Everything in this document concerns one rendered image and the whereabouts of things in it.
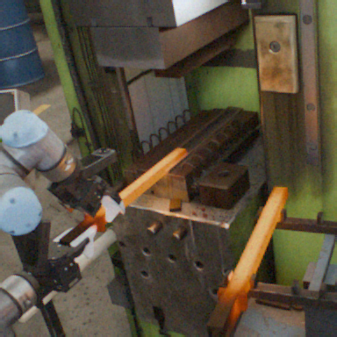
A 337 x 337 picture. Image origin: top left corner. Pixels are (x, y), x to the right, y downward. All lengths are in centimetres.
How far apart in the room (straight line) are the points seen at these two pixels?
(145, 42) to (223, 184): 38
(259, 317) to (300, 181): 36
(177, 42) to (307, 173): 44
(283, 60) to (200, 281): 61
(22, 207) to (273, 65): 64
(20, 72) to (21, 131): 500
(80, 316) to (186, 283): 114
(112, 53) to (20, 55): 467
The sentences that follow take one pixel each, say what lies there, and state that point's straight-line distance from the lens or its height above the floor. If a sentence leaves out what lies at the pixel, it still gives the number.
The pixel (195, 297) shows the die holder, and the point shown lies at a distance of 152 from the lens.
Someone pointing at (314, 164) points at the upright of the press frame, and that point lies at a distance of 135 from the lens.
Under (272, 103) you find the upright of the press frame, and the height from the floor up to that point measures 115.
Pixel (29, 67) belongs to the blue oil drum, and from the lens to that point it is 606.
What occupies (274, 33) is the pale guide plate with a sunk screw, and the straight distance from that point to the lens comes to 124.
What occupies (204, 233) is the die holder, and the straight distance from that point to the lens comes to 135.
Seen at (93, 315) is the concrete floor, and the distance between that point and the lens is 256.
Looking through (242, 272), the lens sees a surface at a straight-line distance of 96.
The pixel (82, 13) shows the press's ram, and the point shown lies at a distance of 136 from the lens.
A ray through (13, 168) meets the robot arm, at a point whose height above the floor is 122.
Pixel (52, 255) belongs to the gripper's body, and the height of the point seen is 102.
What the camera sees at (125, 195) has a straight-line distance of 130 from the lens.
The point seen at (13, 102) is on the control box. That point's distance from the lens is 160.
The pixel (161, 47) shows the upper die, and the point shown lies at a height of 132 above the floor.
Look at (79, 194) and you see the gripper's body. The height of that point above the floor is 110.
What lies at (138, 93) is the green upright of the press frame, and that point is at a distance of 161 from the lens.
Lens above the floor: 164
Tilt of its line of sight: 31 degrees down
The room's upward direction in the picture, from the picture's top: 9 degrees counter-clockwise
